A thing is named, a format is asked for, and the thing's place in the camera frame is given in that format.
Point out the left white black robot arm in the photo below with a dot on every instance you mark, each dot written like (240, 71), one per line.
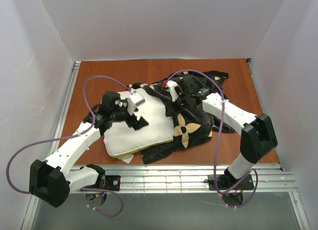
(52, 180)

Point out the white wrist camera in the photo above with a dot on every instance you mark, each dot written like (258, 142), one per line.
(134, 100)
(173, 89)

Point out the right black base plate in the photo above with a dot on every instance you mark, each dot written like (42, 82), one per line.
(224, 183)

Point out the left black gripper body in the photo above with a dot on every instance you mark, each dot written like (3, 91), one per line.
(135, 118)

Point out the aluminium rail frame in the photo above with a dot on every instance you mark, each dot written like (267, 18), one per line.
(172, 194)

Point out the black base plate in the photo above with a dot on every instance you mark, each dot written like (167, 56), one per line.
(224, 183)
(111, 182)

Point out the black floral plush pillowcase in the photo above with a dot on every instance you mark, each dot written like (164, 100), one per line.
(191, 126)

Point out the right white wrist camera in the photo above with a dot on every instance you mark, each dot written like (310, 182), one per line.
(173, 89)

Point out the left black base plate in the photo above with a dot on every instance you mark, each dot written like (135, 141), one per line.
(111, 182)

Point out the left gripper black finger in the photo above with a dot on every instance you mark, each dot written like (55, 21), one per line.
(142, 121)
(132, 122)

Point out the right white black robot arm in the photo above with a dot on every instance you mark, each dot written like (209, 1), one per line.
(257, 135)

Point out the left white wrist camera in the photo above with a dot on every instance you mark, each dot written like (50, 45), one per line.
(134, 100)

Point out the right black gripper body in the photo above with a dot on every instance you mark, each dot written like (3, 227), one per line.
(179, 98)

